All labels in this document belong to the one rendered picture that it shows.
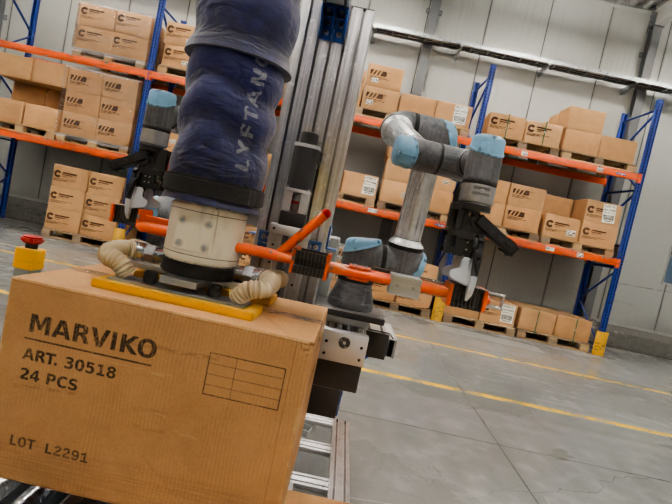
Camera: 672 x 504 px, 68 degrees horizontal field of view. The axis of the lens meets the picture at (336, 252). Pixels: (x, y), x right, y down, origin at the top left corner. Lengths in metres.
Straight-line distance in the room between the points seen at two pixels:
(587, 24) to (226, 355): 10.48
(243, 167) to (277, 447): 0.57
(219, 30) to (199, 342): 0.62
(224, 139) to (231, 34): 0.21
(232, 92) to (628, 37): 10.50
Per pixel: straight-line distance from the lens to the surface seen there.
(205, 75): 1.12
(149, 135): 1.48
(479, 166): 1.13
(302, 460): 2.44
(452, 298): 1.12
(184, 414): 1.04
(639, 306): 11.12
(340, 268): 1.09
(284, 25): 1.15
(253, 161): 1.10
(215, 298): 1.06
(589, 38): 11.01
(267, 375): 0.98
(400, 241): 1.59
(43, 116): 9.74
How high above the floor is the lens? 1.31
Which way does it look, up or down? 4 degrees down
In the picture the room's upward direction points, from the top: 12 degrees clockwise
